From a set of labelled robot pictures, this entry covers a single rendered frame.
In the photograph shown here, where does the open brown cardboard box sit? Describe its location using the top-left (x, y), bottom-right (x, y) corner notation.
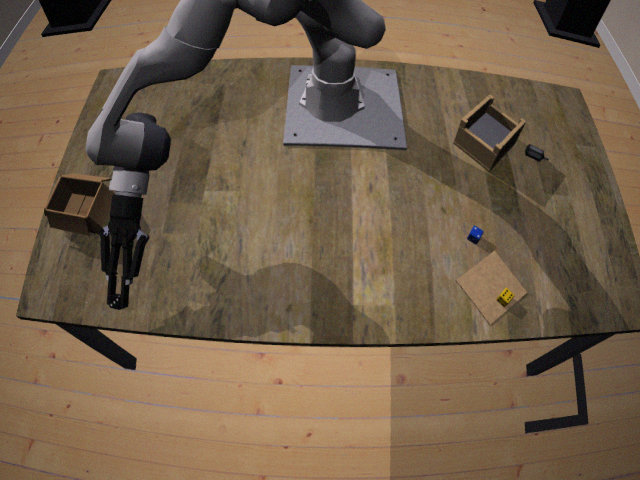
top-left (44, 173), bottom-right (115, 236)

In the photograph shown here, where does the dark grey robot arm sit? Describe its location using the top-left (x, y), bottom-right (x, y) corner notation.
top-left (86, 0), bottom-right (386, 198)

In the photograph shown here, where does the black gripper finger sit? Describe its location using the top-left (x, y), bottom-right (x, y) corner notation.
top-left (120, 228), bottom-right (149, 308)
top-left (98, 226), bottom-right (122, 305)

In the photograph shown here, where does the yellow die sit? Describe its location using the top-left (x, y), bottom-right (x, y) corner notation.
top-left (496, 288), bottom-right (514, 307)

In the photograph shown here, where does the black die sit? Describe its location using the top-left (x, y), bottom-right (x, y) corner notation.
top-left (109, 293), bottom-right (122, 310)

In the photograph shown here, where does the brown wooden open-top crate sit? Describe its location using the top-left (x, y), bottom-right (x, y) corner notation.
top-left (453, 95), bottom-right (526, 172)

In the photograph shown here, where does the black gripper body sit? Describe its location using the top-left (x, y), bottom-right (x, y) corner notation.
top-left (108, 194), bottom-right (143, 244)

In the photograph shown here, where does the tan flat mat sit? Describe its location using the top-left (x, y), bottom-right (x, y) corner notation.
top-left (456, 251), bottom-right (527, 325)

